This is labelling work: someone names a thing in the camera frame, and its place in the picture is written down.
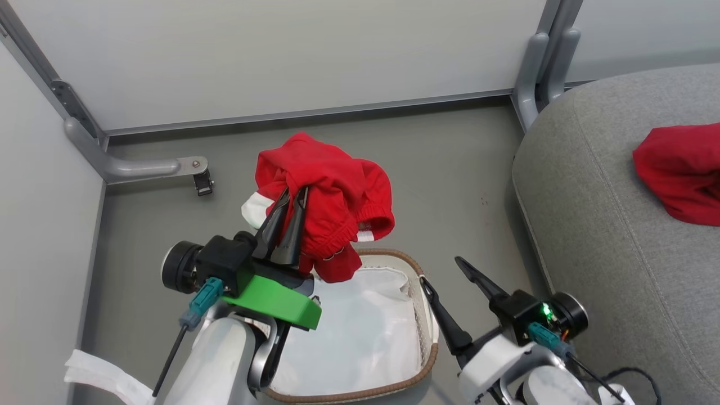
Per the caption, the aluminium partition bottom rail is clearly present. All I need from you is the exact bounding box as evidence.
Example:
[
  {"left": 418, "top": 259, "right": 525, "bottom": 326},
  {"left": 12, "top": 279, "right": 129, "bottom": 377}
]
[{"left": 104, "top": 88, "right": 514, "bottom": 137}]

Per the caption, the right black cable teal plug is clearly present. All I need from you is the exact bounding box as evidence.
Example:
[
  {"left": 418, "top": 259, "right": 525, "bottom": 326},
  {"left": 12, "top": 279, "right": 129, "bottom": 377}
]
[{"left": 528, "top": 322, "right": 663, "bottom": 405}]

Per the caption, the long grey partition foot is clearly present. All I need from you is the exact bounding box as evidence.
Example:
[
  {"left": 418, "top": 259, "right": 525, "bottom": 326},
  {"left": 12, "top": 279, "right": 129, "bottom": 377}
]
[{"left": 64, "top": 117, "right": 209, "bottom": 185}]

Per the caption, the grey fabric sofa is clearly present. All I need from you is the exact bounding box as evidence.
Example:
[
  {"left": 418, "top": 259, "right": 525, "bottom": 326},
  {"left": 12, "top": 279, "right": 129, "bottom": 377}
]
[{"left": 511, "top": 63, "right": 720, "bottom": 405}]

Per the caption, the red jersey garment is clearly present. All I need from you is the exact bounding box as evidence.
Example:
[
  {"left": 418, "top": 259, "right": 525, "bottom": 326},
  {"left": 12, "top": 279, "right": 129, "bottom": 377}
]
[{"left": 633, "top": 123, "right": 720, "bottom": 227}]

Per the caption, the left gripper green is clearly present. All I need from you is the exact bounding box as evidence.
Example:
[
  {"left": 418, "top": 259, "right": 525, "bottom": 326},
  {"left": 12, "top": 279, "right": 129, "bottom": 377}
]
[{"left": 222, "top": 186, "right": 322, "bottom": 331}]

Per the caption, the left black cable teal plug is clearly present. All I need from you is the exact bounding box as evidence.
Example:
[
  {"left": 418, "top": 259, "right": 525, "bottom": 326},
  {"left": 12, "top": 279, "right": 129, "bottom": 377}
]
[{"left": 152, "top": 277, "right": 226, "bottom": 398}]

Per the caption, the short grey partition foot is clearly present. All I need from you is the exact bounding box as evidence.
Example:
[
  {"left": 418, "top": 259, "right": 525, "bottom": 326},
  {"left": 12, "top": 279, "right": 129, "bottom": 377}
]
[
  {"left": 540, "top": 28, "right": 581, "bottom": 105},
  {"left": 513, "top": 32, "right": 549, "bottom": 133}
]

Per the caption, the red shorts white trim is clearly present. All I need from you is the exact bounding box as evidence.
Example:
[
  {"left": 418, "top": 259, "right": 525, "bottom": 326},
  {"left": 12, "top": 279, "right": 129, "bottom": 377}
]
[{"left": 242, "top": 132, "right": 395, "bottom": 284}]

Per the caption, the grey corner post black bracket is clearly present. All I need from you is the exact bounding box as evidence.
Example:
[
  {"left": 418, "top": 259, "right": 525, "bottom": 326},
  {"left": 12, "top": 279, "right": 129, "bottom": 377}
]
[{"left": 0, "top": 6, "right": 107, "bottom": 150}]

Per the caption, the black cable teal plug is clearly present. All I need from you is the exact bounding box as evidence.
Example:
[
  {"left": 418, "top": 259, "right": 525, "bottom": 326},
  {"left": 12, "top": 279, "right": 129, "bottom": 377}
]
[
  {"left": 528, "top": 322, "right": 663, "bottom": 405},
  {"left": 152, "top": 277, "right": 226, "bottom": 398}
]

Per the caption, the white fabric strip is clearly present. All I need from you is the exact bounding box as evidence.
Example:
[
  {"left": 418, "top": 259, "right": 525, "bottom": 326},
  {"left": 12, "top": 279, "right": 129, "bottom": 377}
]
[{"left": 64, "top": 349, "right": 156, "bottom": 405}]

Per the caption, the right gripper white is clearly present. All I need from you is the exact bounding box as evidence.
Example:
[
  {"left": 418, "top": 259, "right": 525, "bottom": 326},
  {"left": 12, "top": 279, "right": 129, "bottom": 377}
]
[{"left": 419, "top": 256, "right": 541, "bottom": 404}]

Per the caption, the woven laundry basket brown rim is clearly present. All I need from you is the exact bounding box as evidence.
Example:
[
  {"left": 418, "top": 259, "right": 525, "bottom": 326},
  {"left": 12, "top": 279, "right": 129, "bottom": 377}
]
[{"left": 260, "top": 247, "right": 440, "bottom": 404}]

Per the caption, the grey double partition post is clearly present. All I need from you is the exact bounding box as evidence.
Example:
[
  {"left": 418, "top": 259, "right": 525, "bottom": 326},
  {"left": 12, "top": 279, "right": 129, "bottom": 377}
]
[{"left": 534, "top": 0, "right": 583, "bottom": 40}]

